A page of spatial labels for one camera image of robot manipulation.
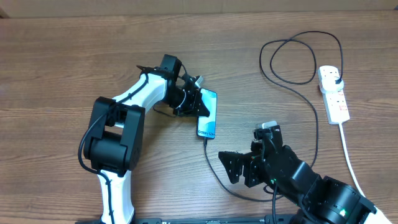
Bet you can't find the blue Galaxy smartphone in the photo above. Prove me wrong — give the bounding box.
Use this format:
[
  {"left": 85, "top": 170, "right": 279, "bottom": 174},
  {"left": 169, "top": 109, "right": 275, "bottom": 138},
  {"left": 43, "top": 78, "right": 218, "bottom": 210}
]
[{"left": 197, "top": 88, "right": 218, "bottom": 139}]

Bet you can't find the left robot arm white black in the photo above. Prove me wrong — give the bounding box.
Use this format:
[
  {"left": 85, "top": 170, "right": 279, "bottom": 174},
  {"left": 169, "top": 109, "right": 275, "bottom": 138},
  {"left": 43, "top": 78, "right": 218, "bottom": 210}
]
[{"left": 78, "top": 54, "right": 210, "bottom": 223}]

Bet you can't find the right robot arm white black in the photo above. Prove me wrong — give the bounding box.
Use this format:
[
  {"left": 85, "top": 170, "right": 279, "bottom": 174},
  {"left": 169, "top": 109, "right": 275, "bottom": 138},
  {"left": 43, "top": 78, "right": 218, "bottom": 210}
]
[{"left": 218, "top": 124, "right": 389, "bottom": 224}]

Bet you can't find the white USB charger plug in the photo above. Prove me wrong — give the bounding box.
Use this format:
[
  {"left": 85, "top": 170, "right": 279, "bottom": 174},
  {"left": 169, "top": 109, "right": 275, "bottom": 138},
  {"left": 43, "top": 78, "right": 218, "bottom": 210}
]
[{"left": 319, "top": 76, "right": 345, "bottom": 94}]

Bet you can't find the white power strip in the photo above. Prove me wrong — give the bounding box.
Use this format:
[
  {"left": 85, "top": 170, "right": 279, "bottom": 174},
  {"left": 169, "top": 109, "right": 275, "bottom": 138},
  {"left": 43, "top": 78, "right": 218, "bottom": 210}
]
[{"left": 317, "top": 65, "right": 350, "bottom": 124}]

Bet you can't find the cardboard back panel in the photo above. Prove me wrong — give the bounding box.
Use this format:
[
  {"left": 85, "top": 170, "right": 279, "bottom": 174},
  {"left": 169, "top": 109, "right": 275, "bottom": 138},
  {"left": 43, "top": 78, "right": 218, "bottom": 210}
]
[{"left": 1, "top": 0, "right": 397, "bottom": 18}]

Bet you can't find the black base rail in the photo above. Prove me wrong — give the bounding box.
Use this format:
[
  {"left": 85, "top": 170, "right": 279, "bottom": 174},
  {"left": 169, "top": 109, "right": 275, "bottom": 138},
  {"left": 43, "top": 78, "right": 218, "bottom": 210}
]
[{"left": 74, "top": 214, "right": 299, "bottom": 224}]

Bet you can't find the white power strip cord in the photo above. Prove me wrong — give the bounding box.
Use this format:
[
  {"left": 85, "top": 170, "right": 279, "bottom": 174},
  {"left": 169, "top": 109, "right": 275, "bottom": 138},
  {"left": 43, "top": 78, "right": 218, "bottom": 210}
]
[{"left": 338, "top": 123, "right": 366, "bottom": 197}]

